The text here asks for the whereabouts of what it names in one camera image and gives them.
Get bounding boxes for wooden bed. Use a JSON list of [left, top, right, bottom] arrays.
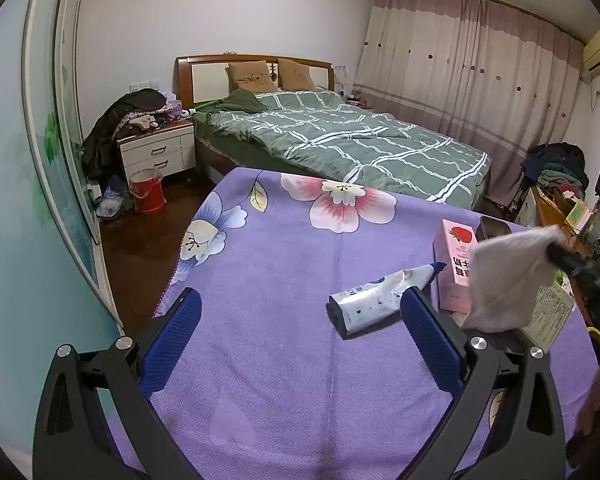
[[175, 54, 493, 211]]

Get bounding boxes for glass sliding wardrobe door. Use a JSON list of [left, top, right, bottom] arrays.
[[0, 0, 126, 411]]

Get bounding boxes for green box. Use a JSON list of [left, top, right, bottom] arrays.
[[565, 199, 592, 231]]

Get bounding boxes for white tissue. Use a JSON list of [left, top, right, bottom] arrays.
[[461, 224, 565, 335]]

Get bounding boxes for pink carton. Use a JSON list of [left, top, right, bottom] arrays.
[[432, 219, 477, 313]]

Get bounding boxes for beige and pink curtain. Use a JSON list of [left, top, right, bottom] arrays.
[[352, 0, 593, 211]]

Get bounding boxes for dark clothes pile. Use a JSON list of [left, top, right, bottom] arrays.
[[81, 88, 168, 183]]

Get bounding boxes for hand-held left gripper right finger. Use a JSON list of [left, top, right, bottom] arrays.
[[400, 286, 567, 480]]

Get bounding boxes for plastic bags on floor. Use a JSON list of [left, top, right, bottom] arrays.
[[87, 175, 131, 221]]

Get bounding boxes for cream air conditioner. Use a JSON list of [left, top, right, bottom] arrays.
[[581, 30, 600, 78]]

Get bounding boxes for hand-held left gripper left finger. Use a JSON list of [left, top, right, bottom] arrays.
[[32, 287, 203, 480]]

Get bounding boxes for red bucket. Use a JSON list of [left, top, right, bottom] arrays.
[[129, 167, 168, 215]]

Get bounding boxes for purple floral tablecloth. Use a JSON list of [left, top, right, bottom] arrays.
[[102, 167, 600, 480]]

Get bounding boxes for white nightstand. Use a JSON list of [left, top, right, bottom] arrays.
[[117, 120, 197, 183]]

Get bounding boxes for small wooden nightstand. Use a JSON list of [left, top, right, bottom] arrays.
[[342, 92, 376, 111]]

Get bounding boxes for green checked duvet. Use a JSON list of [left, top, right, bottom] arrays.
[[200, 87, 492, 208]]

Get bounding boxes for white printed box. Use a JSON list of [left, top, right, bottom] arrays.
[[517, 282, 576, 353]]

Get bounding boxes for dark green garment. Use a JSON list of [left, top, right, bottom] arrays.
[[220, 88, 266, 113]]

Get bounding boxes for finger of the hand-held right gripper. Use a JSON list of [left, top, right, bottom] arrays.
[[546, 240, 588, 277]]

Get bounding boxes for dark small box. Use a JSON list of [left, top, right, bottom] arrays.
[[478, 214, 512, 242]]

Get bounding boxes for wooden desk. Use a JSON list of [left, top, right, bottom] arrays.
[[515, 185, 600, 331]]

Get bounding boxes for white toothpaste tube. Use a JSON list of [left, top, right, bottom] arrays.
[[327, 261, 446, 338]]

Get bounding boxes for brown pillow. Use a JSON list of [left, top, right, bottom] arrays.
[[277, 58, 317, 92], [225, 61, 278, 95]]

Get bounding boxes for pile of folded clothes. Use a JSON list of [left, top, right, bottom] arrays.
[[521, 142, 590, 201]]

